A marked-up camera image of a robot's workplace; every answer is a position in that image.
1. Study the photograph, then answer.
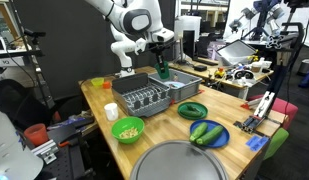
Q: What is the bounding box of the cucumber on blue plate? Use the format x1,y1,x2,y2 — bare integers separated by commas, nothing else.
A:
189,122,208,142
196,125,224,145

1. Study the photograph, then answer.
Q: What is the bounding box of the grey dish drying rack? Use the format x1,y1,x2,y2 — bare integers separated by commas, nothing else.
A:
112,73,171,117

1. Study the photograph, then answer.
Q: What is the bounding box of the wooden side desk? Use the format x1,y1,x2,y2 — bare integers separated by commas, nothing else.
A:
161,57,275,100

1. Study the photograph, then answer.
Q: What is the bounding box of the small orange cup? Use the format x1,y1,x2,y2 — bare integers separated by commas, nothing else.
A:
103,81,111,89

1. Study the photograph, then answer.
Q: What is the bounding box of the red-orange plastic cup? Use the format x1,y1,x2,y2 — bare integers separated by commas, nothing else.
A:
24,123,49,146

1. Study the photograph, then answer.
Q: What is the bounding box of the green bowl with food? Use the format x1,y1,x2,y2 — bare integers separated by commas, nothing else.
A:
111,116,145,144

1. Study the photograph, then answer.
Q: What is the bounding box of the green plate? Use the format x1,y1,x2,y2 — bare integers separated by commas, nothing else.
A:
177,102,208,120

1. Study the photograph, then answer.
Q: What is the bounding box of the blue plate in bin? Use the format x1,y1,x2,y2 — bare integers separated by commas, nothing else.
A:
164,81,185,89

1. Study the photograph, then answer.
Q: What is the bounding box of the dark green plastic cup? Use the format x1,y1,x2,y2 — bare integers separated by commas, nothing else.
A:
154,62,169,79

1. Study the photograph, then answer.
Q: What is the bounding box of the pink chair seat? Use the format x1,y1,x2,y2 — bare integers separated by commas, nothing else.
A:
247,94,299,131

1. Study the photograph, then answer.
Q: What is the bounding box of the right cucumber on blue plate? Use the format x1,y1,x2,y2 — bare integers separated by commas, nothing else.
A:
196,125,224,145

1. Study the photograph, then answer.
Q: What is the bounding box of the white plastic cup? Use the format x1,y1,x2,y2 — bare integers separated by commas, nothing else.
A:
104,103,118,121

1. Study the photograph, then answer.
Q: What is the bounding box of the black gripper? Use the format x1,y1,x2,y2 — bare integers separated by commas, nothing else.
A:
149,41,175,73

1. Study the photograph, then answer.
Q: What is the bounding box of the white rounded object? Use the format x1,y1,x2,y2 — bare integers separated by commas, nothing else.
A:
0,111,43,180

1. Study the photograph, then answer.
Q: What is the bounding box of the camera on tripod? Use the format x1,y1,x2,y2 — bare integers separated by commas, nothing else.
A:
8,0,55,109

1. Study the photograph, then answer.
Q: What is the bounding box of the green chair seat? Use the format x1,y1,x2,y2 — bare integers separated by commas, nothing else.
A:
264,128,289,160

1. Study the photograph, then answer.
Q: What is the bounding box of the cucumber on green plate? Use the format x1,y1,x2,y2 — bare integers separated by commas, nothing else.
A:
180,109,203,117

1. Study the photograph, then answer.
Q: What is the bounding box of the blue plastic piece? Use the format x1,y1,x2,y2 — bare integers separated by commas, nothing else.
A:
246,136,269,151

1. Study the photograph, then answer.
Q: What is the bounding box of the aluminium clamp mount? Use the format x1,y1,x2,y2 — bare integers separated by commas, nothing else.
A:
234,91,276,133

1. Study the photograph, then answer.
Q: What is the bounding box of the yellow-green small bowl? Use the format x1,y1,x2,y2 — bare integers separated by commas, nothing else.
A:
91,77,104,87

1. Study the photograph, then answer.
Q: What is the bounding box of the left cucumber on blue plate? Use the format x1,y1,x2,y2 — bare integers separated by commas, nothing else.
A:
189,122,208,142

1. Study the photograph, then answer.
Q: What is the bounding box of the open clear storage box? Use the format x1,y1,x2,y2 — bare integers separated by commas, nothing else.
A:
216,40,256,66

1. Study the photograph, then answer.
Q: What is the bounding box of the large grey round lid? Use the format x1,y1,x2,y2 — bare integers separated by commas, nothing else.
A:
130,140,229,180

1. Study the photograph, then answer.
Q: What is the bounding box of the black computer monitor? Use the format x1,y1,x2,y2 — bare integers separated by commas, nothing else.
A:
183,30,195,59

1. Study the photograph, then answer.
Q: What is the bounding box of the grey plastic bin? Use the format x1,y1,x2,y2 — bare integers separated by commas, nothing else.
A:
150,69,202,103

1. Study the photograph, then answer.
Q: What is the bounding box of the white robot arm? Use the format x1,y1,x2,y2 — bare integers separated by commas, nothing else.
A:
85,0,174,79

